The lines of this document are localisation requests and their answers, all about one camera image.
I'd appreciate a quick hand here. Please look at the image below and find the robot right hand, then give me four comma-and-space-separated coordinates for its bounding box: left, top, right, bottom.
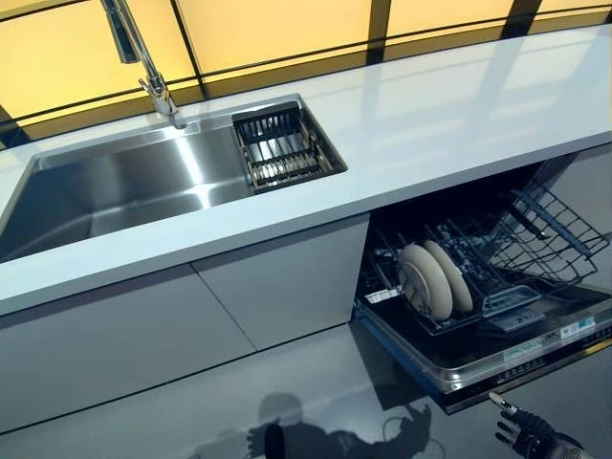
487, 390, 559, 459

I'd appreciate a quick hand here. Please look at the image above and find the black robot foot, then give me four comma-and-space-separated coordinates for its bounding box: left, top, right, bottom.
263, 423, 287, 459

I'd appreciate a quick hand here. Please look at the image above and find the chrome gooseneck kitchen faucet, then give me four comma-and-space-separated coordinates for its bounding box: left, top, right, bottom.
98, 0, 188, 130

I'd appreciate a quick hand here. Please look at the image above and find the dishwasher door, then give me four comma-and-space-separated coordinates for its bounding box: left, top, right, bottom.
354, 281, 612, 416

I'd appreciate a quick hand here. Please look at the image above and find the dishwasher detergent dispenser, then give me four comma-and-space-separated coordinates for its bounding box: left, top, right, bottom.
481, 284, 544, 319

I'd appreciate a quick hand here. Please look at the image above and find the black dish drain rack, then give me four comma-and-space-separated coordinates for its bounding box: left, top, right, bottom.
230, 100, 349, 195

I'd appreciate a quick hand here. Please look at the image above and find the stainless steel sink basin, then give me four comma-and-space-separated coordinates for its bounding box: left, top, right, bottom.
0, 94, 349, 265

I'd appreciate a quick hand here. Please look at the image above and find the dark cabinet plinth strip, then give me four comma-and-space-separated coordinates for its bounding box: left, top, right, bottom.
0, 322, 353, 437

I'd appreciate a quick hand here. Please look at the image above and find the dishwasher wire basket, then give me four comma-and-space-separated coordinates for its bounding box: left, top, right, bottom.
359, 186, 611, 337

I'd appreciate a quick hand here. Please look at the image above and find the dishwasher wire grid shelf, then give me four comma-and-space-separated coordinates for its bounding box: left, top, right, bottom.
488, 186, 611, 283

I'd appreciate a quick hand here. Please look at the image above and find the white cabinet door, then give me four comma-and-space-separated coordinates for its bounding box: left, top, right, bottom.
0, 261, 259, 434
190, 212, 372, 354

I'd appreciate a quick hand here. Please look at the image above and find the cream round plate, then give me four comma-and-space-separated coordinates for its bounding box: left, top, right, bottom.
423, 238, 474, 313
398, 243, 454, 321

